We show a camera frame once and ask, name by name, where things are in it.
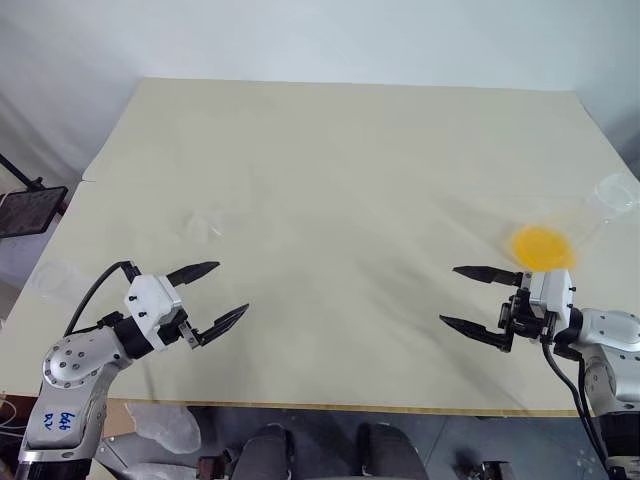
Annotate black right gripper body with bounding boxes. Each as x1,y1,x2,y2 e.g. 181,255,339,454
497,273,556,346

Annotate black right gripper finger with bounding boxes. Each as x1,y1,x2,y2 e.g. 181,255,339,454
438,314,514,354
452,265,524,287

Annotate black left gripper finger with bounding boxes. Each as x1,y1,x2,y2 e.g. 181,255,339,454
191,302,251,348
166,260,222,289

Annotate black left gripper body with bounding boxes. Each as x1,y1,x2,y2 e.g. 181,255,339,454
158,309,204,351

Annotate large clear glass flask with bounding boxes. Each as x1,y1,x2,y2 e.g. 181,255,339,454
507,172,640,275

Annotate small clear glass flask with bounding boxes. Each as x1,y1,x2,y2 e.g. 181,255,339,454
29,257,84,304

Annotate clear plastic bag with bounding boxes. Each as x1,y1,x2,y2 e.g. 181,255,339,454
127,402,201,454

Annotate brown cardboard piece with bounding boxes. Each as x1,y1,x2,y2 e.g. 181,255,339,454
102,399,139,441

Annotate dark grey rounded shape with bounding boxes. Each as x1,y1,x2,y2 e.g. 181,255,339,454
232,422,296,480
357,422,429,480

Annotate dark brown block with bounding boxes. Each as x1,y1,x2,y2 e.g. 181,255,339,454
197,452,236,480

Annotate black tablet screen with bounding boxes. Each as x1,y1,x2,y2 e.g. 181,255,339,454
0,185,70,240

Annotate black tablet stand pole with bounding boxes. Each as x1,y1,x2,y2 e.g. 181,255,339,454
0,152,46,191

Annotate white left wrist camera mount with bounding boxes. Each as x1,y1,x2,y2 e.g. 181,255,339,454
123,273,182,351

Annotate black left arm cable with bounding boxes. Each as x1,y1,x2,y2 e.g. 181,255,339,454
63,259,141,337

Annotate thin white cables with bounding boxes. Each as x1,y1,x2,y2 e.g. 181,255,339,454
0,394,26,441

